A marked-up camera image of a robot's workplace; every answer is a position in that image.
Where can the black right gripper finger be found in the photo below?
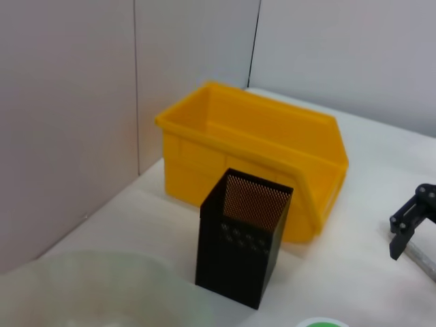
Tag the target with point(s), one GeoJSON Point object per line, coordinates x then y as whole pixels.
{"type": "Point", "coordinates": [413, 218]}

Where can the clear green-label water bottle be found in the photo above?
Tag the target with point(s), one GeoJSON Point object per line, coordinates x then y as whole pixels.
{"type": "Point", "coordinates": [322, 323]}

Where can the grey marker pen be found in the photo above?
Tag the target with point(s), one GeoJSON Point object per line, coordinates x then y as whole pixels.
{"type": "Point", "coordinates": [424, 262]}

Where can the black mesh pen holder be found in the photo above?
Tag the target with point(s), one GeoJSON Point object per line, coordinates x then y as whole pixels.
{"type": "Point", "coordinates": [235, 259]}

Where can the green glass fruit plate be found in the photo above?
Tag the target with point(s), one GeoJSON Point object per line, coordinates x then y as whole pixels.
{"type": "Point", "coordinates": [102, 289]}

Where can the yellow plastic bin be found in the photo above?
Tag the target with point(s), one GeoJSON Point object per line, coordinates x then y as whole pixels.
{"type": "Point", "coordinates": [255, 136]}

